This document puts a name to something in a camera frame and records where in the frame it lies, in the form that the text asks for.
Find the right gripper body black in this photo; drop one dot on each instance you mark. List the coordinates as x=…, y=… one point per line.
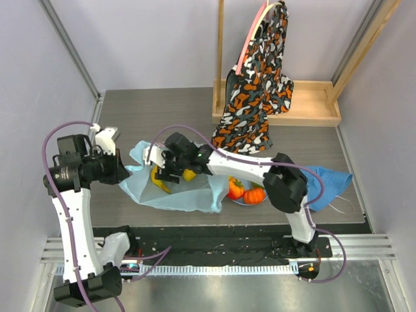
x=173, y=166

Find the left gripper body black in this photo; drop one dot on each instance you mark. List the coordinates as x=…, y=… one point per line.
x=104, y=168

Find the yellow fake mango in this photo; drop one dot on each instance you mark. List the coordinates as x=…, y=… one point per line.
x=188, y=175

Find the yellow fake banana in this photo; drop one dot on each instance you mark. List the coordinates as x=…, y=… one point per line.
x=157, y=182

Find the light blue plastic bag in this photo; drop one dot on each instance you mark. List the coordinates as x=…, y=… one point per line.
x=203, y=193

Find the red fake tomato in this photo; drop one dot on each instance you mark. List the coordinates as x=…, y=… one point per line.
x=236, y=189

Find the orange fake pumpkin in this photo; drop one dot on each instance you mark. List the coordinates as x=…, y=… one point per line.
x=254, y=196

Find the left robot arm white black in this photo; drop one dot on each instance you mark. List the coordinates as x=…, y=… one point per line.
x=91, y=271

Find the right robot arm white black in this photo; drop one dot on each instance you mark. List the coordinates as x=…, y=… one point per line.
x=285, y=183

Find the camouflage patterned fabric bag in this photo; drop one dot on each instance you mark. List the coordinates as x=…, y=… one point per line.
x=260, y=91

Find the blue round plate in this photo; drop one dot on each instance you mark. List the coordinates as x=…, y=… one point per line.
x=248, y=185

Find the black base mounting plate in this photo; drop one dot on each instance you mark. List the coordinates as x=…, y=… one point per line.
x=220, y=245

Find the blue cloth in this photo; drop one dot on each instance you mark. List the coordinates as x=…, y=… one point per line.
x=335, y=183

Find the pink cream hanger hoop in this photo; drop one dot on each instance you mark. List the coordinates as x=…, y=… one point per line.
x=263, y=11

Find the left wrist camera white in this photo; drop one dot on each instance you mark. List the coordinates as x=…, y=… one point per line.
x=105, y=138

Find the white slotted cable duct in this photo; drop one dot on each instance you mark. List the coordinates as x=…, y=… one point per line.
x=291, y=268

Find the wooden rack frame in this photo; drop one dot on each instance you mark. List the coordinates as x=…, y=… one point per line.
x=327, y=42

